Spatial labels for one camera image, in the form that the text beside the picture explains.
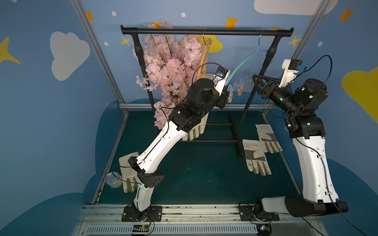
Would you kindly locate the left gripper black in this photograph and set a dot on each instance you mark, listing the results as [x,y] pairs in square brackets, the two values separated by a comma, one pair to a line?
[222,99]

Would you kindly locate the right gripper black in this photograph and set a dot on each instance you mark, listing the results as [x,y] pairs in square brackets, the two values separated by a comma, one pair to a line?
[266,89]

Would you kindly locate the light blue clip hanger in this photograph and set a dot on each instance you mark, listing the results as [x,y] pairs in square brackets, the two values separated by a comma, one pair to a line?
[245,70]

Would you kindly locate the yellow clip hanger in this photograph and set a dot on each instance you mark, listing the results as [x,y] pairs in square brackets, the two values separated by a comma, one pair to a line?
[202,69]

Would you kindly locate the cream glove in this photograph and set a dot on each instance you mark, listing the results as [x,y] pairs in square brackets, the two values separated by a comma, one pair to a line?
[129,175]
[197,130]
[268,139]
[255,158]

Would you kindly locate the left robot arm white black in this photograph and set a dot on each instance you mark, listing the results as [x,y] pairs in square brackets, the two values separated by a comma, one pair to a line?
[204,95]

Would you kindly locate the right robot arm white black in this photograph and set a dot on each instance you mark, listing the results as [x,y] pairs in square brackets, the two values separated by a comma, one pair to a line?
[307,132]

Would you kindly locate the black clothes rack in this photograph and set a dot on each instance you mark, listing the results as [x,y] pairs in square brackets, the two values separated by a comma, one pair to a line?
[278,34]

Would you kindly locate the pink cherry blossom branch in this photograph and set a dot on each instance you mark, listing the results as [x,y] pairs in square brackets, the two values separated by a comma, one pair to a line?
[170,66]

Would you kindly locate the silver metal can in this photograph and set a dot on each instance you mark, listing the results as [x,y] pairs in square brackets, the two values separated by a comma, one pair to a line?
[114,180]

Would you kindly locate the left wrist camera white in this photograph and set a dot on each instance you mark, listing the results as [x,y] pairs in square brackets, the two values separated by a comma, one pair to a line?
[221,76]

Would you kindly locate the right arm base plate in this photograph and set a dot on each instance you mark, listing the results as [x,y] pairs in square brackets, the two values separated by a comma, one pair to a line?
[251,213]

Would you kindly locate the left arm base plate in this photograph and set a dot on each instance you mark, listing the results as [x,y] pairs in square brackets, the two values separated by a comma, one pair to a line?
[131,214]

